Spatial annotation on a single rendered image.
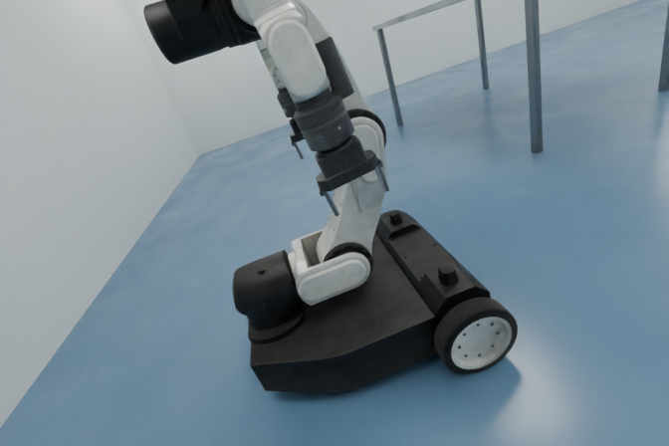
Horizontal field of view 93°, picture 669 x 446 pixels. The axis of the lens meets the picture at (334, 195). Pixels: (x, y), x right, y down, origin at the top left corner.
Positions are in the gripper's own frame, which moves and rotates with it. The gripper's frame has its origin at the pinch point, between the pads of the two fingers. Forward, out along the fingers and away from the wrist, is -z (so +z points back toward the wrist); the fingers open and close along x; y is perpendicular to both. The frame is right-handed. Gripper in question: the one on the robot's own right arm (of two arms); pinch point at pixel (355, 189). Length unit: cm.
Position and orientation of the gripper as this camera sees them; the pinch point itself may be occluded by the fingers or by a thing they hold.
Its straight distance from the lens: 62.3
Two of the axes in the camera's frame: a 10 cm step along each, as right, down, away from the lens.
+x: 9.0, -4.4, -0.3
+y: -1.6, -3.8, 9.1
